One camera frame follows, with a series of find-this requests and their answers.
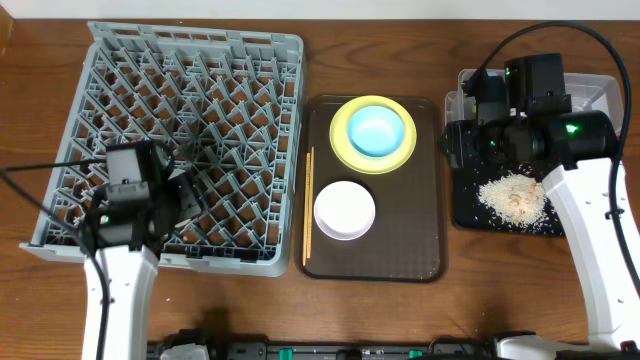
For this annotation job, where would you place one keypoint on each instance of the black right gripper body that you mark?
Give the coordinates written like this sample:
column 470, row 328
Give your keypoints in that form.
column 454, row 145

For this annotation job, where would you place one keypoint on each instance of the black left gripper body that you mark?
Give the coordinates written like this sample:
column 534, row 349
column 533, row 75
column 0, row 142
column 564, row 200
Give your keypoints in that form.
column 186, row 195

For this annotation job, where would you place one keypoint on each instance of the rice food waste pile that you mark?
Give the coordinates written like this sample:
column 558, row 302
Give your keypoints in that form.
column 515, row 200

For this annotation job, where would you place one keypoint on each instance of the light blue bowl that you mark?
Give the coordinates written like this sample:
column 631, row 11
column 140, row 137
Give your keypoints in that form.
column 376, row 131

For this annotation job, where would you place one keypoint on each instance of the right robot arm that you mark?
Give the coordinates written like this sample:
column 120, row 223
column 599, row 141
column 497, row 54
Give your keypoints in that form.
column 585, row 183

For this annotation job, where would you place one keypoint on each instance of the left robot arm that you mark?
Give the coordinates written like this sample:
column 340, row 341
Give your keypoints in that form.
column 122, row 233

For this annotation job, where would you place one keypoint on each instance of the black waste tray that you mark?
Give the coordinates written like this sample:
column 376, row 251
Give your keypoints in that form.
column 465, row 200

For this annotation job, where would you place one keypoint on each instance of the grey plastic dish rack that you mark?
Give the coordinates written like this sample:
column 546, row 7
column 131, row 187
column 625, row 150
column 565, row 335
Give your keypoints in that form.
column 224, row 105

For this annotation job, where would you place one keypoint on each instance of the brown serving tray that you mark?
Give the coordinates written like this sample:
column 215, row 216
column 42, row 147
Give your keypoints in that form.
column 408, row 238

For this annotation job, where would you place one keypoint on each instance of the yellow plate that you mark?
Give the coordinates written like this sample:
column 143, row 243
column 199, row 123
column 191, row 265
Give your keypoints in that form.
column 351, row 157

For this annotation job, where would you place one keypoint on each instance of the clear plastic bin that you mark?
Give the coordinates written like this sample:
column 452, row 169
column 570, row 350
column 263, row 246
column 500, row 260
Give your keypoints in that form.
column 588, row 92

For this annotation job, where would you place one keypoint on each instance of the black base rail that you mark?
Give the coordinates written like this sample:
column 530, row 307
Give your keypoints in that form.
column 198, row 344

